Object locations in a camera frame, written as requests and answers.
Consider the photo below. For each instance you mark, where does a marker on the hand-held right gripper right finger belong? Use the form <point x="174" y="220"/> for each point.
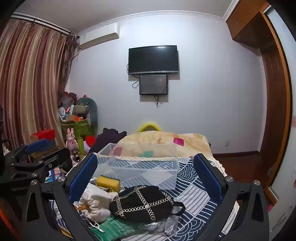
<point x="208" y="178"/>

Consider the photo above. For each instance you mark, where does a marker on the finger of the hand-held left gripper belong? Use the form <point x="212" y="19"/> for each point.
<point x="37" y="144"/>
<point x="54" y="154"/>

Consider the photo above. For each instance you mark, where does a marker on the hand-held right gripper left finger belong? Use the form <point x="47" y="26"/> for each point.
<point x="82" y="177"/>

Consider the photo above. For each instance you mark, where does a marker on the yellow sponge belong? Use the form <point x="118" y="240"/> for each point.
<point x="108" y="183"/>

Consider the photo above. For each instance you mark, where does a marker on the clear plastic storage box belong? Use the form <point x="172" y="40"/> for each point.
<point x="148" y="166"/>

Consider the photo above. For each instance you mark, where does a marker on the green knitted cloth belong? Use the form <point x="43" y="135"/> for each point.
<point x="115" y="229"/>

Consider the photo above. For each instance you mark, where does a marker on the red soft item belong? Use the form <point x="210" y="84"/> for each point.
<point x="91" y="141"/>

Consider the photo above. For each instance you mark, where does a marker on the red box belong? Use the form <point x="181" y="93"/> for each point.
<point x="43" y="134"/>

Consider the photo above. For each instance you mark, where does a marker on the pink bunny toy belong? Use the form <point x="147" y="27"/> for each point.
<point x="71" y="141"/>

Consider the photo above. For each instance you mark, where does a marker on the dark metal cylinder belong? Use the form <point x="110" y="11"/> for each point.
<point x="76" y="155"/>

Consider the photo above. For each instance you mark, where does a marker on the green bottle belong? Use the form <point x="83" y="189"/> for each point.
<point x="81" y="146"/>

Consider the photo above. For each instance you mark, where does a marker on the orange wrapper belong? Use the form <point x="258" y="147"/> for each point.
<point x="81" y="207"/>

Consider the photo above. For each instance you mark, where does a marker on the green storage box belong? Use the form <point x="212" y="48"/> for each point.
<point x="74" y="129"/>

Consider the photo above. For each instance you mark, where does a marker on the beige patchwork blanket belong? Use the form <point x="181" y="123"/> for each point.
<point x="194" y="141"/>

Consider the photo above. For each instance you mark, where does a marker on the dark purple cloth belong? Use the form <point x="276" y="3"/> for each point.
<point x="106" y="138"/>

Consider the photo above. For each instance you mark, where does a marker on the pile of toys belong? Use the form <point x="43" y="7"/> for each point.
<point x="67" y="106"/>

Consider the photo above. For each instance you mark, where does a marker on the green plush toy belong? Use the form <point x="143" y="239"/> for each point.
<point x="86" y="111"/>

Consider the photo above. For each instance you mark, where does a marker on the clear plastic bag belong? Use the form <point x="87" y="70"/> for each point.
<point x="166" y="222"/>

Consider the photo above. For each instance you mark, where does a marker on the striped brown curtain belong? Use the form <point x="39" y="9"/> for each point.
<point x="30" y="81"/>

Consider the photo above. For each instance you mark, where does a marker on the yellow curved plastic piece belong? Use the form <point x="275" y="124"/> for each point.
<point x="149" y="125"/>

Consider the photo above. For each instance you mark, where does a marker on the small black monitor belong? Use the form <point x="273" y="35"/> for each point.
<point x="153" y="84"/>

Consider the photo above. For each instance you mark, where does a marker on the wooden wardrobe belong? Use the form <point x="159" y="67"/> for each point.
<point x="275" y="92"/>

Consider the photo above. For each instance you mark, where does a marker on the white air conditioner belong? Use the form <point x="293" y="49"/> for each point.
<point x="99" y="37"/>

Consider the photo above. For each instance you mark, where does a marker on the large black television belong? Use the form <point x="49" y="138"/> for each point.
<point x="153" y="59"/>

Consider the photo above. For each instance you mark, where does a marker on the wall socket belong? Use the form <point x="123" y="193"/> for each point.
<point x="227" y="143"/>

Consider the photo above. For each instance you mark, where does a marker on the curtain rail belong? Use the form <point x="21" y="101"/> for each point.
<point x="39" y="22"/>

